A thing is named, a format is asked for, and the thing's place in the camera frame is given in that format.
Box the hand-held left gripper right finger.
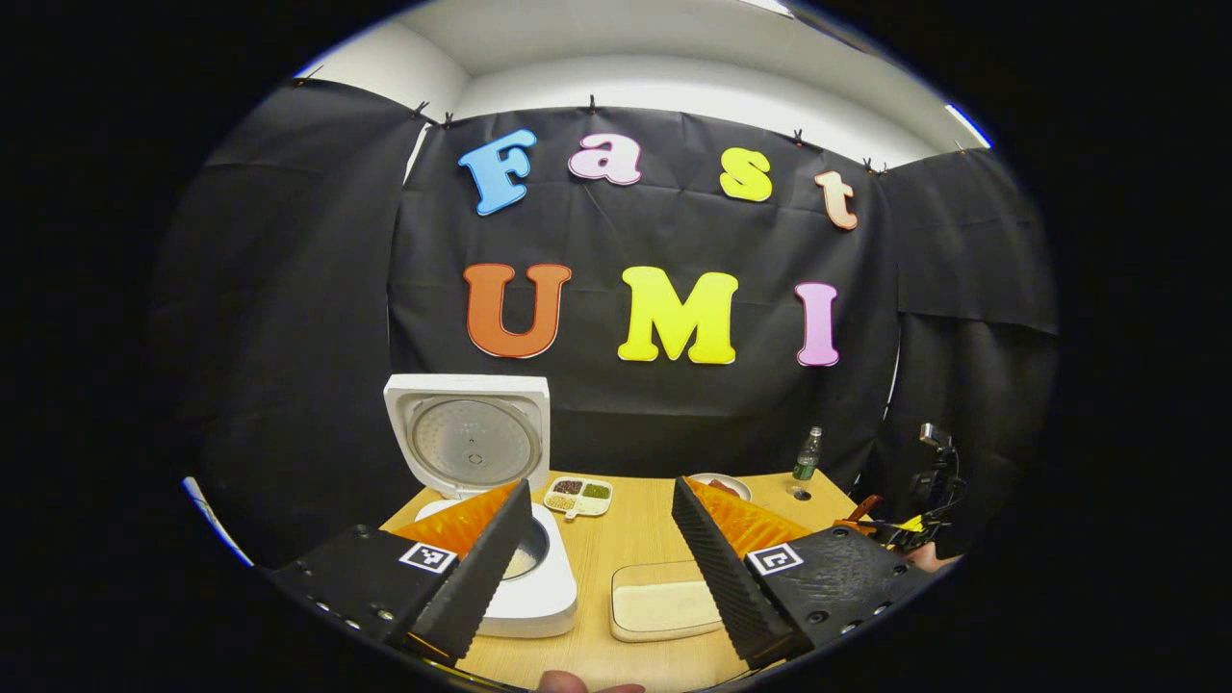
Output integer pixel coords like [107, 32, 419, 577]
[671, 475, 920, 672]

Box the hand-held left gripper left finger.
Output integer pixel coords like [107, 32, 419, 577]
[269, 479, 536, 663]

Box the clear container of white rice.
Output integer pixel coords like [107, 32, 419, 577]
[609, 561, 725, 643]

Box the white rice cooker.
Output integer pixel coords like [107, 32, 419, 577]
[383, 373, 579, 639]

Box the white round plate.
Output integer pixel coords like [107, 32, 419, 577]
[688, 473, 753, 501]

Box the clear green label water bottle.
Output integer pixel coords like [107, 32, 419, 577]
[792, 426, 824, 482]

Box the white divided grain dish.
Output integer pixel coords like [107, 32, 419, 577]
[543, 476, 614, 522]

